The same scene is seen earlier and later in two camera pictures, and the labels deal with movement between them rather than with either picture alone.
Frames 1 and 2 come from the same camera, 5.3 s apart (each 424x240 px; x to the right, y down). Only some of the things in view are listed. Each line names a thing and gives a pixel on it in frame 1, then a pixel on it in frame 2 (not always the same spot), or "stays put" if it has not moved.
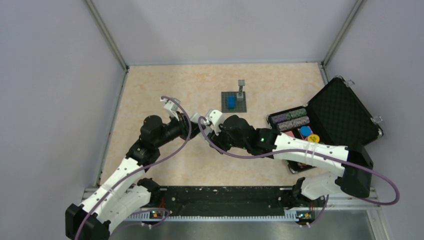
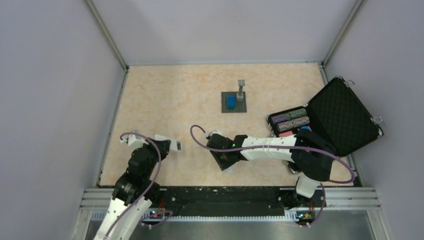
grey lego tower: [241, 83] stays put
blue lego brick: [231, 102] stays put
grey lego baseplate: [240, 106] stays put
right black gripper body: [222, 141] -> [222, 158]
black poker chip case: [336, 115] stays put
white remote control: [195, 118] -> [174, 145]
